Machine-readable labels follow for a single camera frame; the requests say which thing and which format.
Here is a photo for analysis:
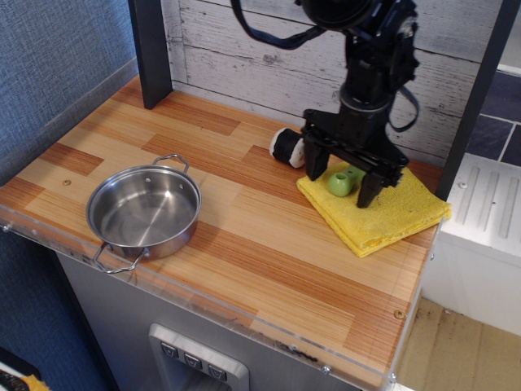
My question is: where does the stainless steel pot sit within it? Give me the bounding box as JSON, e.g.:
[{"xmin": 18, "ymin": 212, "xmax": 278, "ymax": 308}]
[{"xmin": 85, "ymin": 154, "xmax": 202, "ymax": 274}]

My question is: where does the yellow folded cloth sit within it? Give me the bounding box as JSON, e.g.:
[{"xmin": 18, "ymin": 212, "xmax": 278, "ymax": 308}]
[{"xmin": 296, "ymin": 162, "xmax": 451, "ymax": 257}]

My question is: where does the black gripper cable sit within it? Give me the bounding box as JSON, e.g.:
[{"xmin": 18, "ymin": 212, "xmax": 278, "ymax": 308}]
[{"xmin": 230, "ymin": 0, "xmax": 420, "ymax": 132}]

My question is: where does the dark grey post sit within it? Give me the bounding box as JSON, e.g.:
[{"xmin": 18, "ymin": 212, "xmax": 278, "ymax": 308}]
[
  {"xmin": 436, "ymin": 0, "xmax": 520, "ymax": 200},
  {"xmin": 128, "ymin": 0, "xmax": 173, "ymax": 109}
]

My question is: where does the dark grey right post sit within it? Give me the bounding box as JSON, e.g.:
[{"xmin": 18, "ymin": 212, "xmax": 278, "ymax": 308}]
[{"xmin": 436, "ymin": 0, "xmax": 520, "ymax": 200}]

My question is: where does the yellow object bottom corner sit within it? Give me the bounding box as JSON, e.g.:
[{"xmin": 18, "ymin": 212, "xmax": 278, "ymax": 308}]
[{"xmin": 21, "ymin": 375, "xmax": 50, "ymax": 391}]

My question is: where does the white ribbed side counter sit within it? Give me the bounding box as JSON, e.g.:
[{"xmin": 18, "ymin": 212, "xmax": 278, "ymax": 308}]
[{"xmin": 438, "ymin": 152, "xmax": 521, "ymax": 261}]

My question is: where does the green handled grey spatula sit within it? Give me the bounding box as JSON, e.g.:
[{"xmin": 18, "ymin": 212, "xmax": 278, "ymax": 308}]
[{"xmin": 327, "ymin": 165, "xmax": 366, "ymax": 197}]

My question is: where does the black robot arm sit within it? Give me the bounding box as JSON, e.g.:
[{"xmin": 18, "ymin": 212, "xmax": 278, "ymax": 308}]
[{"xmin": 301, "ymin": 1, "xmax": 418, "ymax": 208}]

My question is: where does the dark grey left post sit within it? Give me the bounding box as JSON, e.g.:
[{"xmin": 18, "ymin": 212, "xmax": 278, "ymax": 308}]
[{"xmin": 128, "ymin": 0, "xmax": 173, "ymax": 109}]

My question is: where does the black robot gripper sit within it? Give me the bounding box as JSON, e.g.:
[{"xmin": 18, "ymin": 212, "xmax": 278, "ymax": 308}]
[{"xmin": 302, "ymin": 97, "xmax": 409, "ymax": 209}]

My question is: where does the silver dispenser button panel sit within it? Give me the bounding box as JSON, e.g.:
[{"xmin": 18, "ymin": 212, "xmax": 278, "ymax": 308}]
[{"xmin": 148, "ymin": 323, "xmax": 250, "ymax": 390}]

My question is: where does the toy sushi roll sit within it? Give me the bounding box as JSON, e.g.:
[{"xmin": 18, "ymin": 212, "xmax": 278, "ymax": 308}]
[{"xmin": 269, "ymin": 128, "xmax": 305, "ymax": 169}]

